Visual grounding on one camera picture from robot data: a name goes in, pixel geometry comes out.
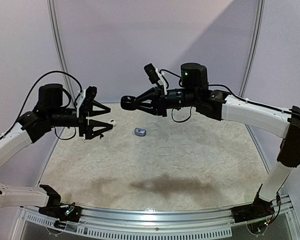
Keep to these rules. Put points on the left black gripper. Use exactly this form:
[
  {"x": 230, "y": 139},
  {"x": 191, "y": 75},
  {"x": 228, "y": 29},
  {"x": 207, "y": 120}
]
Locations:
[{"x": 85, "y": 128}]

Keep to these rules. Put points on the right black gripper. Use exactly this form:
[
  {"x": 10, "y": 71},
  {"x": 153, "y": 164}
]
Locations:
[{"x": 159, "y": 100}]

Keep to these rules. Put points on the purple earbud charging case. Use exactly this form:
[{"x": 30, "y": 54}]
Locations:
[{"x": 140, "y": 132}]

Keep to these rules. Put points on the black earbud case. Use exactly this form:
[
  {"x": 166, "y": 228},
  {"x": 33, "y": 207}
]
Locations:
[{"x": 128, "y": 103}]

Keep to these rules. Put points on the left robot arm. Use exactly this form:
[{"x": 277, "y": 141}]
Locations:
[{"x": 48, "y": 113}]

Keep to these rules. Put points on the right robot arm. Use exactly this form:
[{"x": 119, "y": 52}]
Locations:
[{"x": 226, "y": 106}]

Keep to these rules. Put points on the white earbud case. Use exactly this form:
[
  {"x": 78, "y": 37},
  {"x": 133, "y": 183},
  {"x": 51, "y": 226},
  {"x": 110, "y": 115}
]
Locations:
[{"x": 112, "y": 122}]

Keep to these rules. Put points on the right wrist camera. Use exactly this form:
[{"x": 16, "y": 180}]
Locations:
[{"x": 156, "y": 77}]

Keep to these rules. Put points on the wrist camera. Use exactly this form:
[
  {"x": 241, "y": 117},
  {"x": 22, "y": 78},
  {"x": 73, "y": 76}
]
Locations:
[
  {"x": 84, "y": 101},
  {"x": 156, "y": 77}
]

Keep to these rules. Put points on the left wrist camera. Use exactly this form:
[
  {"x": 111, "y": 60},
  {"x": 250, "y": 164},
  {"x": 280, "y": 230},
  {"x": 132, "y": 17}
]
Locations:
[{"x": 84, "y": 101}]

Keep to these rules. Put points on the left aluminium corner post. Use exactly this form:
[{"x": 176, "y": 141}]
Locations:
[{"x": 52, "y": 11}]

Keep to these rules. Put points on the aluminium corner post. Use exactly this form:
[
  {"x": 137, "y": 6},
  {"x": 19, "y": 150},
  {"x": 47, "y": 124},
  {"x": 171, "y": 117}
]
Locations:
[
  {"x": 253, "y": 46},
  {"x": 52, "y": 11}
]

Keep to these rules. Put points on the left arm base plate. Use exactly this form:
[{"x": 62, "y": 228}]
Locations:
[{"x": 65, "y": 213}]

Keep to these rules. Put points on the aluminium front rail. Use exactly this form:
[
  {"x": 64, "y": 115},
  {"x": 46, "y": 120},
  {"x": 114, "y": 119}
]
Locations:
[{"x": 114, "y": 224}]

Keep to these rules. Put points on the right aluminium corner post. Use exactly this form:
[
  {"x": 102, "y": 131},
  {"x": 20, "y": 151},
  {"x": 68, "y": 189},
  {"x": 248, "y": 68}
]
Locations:
[{"x": 253, "y": 46}]

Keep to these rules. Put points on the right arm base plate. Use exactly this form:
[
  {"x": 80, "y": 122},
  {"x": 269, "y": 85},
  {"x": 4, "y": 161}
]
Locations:
[{"x": 251, "y": 212}]

